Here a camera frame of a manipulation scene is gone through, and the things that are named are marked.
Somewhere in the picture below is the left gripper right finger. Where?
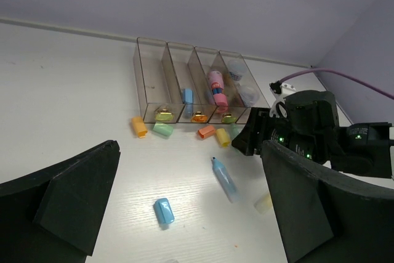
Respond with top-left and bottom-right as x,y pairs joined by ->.
261,140 -> 393,262

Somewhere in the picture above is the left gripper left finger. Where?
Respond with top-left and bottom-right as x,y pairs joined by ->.
1,140 -> 121,262

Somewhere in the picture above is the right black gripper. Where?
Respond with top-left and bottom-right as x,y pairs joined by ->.
231,91 -> 342,164

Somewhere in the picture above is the green highlighter pen top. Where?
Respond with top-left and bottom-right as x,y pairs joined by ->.
230,123 -> 241,155

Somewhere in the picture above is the small clear jar blue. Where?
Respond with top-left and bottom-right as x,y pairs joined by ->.
238,85 -> 260,107

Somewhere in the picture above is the blue highlighter pen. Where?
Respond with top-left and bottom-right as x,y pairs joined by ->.
212,157 -> 239,203

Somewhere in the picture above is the blue pen cap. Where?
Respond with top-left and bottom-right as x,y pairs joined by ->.
153,198 -> 175,230

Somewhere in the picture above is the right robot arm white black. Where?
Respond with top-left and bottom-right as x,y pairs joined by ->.
231,91 -> 393,179

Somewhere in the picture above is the clear bin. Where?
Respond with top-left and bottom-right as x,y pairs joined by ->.
219,51 -> 269,124
133,37 -> 184,124
188,47 -> 246,124
167,42 -> 217,124

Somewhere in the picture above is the yellow pen cap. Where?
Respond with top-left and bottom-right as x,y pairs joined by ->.
215,128 -> 231,147

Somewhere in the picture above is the orange pen cap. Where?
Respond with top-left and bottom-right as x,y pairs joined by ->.
198,125 -> 216,139

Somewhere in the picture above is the yellow highlighter pen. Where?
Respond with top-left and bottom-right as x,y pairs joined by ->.
254,192 -> 273,215

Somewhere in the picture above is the green pen cap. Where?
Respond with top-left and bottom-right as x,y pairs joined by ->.
153,122 -> 174,137

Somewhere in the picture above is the orange-yellow pen cap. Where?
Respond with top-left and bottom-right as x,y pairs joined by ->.
131,116 -> 148,139

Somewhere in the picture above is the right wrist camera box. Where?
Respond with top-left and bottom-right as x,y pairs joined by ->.
270,81 -> 297,101

